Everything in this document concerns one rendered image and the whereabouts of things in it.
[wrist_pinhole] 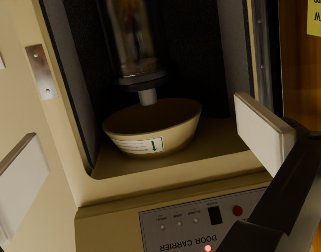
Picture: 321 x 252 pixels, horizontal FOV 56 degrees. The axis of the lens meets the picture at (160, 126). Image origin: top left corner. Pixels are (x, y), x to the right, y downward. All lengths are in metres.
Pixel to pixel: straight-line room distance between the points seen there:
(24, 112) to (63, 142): 0.49
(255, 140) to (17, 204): 0.13
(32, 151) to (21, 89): 0.72
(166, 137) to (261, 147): 0.30
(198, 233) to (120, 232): 0.11
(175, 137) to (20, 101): 0.56
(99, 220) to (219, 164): 0.20
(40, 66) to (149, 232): 0.27
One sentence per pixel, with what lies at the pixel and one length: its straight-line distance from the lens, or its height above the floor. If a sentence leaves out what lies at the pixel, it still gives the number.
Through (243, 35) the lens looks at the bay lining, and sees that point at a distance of 0.44.
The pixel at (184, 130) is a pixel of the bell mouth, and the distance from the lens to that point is 0.47.
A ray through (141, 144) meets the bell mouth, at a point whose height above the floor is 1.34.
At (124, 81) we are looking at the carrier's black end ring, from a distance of 0.43.
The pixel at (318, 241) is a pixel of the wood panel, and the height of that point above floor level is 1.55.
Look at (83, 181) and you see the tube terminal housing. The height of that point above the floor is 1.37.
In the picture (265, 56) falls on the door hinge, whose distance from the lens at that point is 0.44.
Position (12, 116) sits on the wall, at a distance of 0.95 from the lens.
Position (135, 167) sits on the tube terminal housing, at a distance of 0.48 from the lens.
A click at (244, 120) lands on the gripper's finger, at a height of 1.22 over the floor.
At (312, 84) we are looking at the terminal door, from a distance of 0.36.
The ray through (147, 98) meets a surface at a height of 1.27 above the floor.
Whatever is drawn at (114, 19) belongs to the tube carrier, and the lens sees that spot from 0.42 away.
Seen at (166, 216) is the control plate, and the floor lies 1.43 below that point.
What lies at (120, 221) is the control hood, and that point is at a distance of 0.46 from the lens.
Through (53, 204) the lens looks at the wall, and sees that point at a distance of 1.04.
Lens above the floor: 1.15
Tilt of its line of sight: 20 degrees up
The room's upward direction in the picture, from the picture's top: 168 degrees clockwise
